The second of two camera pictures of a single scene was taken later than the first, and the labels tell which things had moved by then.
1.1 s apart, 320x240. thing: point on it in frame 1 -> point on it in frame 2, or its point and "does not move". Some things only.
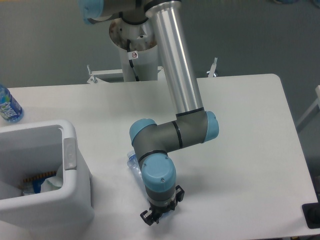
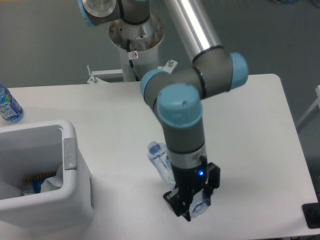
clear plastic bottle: (133, 162) -> (159, 154)
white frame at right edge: (315, 103) does not move
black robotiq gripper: (149, 216) -> (189, 181)
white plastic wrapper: (54, 182) does not move
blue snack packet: (33, 185) does not move
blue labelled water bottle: (10, 109) does not move
